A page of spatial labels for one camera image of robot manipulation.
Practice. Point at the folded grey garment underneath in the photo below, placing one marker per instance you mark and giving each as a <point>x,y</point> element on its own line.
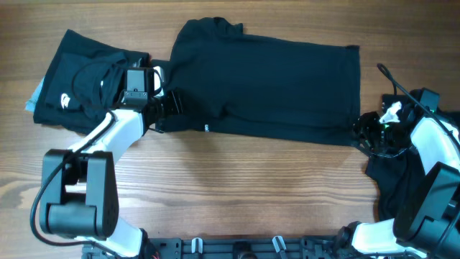
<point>32,101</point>

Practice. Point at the pile of black clothes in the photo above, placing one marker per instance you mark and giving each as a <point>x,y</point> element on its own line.
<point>398,177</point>

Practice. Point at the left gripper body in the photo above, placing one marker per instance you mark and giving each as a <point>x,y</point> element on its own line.
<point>169,104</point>

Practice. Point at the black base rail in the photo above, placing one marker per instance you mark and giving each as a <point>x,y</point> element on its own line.
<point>307,247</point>

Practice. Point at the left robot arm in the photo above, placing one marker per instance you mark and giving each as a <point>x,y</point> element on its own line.
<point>78,203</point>

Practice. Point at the black polo shirt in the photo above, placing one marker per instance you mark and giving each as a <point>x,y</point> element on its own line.
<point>228,81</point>

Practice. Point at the folded black shirt with logo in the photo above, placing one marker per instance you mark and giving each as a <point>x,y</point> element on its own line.
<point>84,79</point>

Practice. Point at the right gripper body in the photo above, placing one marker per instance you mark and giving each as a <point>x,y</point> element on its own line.
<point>369,128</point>

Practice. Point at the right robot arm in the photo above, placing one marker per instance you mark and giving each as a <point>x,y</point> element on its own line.
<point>427,225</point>

